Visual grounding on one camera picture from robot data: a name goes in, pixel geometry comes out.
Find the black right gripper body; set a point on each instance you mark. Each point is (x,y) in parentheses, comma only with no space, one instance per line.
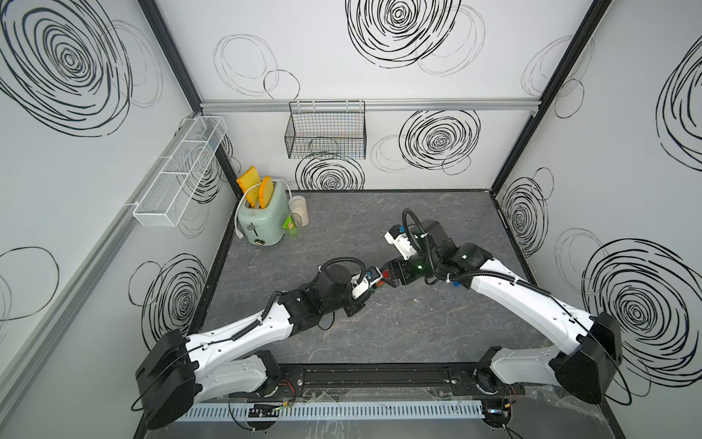
(417,266)

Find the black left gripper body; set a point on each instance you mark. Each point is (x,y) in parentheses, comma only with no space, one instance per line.
(345,301)

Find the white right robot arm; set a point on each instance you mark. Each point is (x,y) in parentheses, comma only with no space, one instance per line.
(585,351)

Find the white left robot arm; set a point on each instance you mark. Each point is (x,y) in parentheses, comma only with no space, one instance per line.
(180,371)

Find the clear drinking glass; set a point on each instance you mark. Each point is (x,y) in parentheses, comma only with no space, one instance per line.
(295,236)

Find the green snack packet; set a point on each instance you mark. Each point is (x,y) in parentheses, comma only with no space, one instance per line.
(289,225)

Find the mint green toaster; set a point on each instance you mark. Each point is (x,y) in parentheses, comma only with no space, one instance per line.
(264,227)

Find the clear spice jar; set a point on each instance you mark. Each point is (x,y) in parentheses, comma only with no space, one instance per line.
(298,207)

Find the right toy bread slice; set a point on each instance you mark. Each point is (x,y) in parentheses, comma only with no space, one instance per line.
(266,190)

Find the toy bread slice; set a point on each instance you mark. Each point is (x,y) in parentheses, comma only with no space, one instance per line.
(249,183)
(266,190)

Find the left toy bread slice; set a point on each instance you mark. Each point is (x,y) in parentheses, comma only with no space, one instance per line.
(249,183)

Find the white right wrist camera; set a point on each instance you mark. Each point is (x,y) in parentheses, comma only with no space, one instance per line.
(397,237)

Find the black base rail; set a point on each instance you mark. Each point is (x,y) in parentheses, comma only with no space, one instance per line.
(384,378)

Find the white slotted cable duct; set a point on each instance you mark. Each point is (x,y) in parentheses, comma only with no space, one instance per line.
(335,411)

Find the black wire basket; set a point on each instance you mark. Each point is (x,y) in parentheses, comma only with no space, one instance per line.
(331,127)

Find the white mesh wall shelf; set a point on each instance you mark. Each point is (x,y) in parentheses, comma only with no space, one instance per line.
(196,144)

